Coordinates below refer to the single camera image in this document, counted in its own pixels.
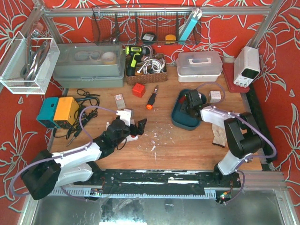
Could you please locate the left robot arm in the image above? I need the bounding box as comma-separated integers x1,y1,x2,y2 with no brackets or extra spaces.
21,118,147,200

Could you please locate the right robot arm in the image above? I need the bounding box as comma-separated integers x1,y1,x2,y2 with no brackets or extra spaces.
183,90,264,180

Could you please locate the teal plastic tray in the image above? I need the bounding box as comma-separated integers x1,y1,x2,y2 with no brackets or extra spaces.
171,89,202,131

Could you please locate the orange black screwdriver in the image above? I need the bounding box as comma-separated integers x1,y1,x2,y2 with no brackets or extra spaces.
146,85,158,110

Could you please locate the white cube power adapter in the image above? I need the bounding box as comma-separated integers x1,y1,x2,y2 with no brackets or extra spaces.
209,90,222,104

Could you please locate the red cube block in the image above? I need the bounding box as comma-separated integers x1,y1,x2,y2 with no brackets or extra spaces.
132,83,146,98

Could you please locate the white translucent storage box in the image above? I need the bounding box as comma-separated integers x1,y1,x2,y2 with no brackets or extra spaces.
176,51,223,83

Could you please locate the wicker basket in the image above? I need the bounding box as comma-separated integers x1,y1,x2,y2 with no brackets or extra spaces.
124,65,168,85

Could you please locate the white work glove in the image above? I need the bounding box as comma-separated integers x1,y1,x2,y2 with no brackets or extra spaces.
212,124,227,148

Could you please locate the yellow tape measure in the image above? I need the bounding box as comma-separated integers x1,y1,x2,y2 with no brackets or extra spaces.
165,34,177,45

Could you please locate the white bench power supply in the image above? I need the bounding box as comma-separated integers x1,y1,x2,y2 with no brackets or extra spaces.
233,46,260,88

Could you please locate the yellow teal device box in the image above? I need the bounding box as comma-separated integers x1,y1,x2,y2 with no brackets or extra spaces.
36,97,79,129

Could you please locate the black tape measure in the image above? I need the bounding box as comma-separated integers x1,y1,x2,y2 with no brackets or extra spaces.
141,32,157,45

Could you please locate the grey plastic storage box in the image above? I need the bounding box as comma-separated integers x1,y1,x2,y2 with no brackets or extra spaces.
53,43,126,89

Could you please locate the teal white book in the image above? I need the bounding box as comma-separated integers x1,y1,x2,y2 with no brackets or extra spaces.
178,8,203,44

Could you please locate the clear acrylic bin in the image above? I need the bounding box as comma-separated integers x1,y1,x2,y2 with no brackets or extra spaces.
0,32,60,95

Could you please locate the white peg base plate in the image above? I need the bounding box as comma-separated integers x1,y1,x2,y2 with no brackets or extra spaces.
106,121,138,142

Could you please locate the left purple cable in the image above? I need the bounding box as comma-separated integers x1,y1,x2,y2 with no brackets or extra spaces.
10,105,119,202

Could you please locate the purple cable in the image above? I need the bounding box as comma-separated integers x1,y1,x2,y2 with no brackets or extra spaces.
10,105,119,202
195,82,278,207

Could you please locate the black cable bundle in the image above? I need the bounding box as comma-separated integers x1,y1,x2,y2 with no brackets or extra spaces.
52,88,101,147

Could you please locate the white coiled cable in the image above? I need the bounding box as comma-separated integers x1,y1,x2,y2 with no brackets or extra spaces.
138,58,166,75

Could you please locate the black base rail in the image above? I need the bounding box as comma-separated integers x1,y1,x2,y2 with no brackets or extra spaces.
74,168,242,195

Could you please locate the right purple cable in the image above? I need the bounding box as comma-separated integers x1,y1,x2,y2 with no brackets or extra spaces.
195,82,278,207

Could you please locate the green black cordless drill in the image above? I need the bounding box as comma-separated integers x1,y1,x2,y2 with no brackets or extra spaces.
125,45,150,77

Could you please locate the black wire hanging basket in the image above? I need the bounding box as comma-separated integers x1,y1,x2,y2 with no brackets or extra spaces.
91,5,203,46

